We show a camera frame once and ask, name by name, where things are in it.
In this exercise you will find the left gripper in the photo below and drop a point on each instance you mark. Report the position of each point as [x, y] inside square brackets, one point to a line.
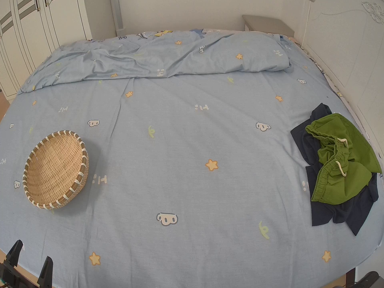
[9, 273]

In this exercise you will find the green shorts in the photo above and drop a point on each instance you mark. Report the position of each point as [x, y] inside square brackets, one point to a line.
[354, 142]

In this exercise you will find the round woven basket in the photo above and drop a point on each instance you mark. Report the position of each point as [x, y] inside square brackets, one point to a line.
[54, 172]

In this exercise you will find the bed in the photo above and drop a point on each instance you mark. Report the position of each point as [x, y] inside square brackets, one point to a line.
[192, 148]

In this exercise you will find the pale blue quilt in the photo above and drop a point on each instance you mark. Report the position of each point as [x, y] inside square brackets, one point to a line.
[180, 58]

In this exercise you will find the white wardrobe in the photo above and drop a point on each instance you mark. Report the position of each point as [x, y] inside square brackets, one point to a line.
[60, 10]

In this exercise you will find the dark blue printed T-shirt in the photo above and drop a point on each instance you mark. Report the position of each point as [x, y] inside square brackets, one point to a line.
[325, 214]

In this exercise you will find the grey bedside table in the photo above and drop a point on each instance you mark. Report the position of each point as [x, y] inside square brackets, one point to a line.
[264, 24]

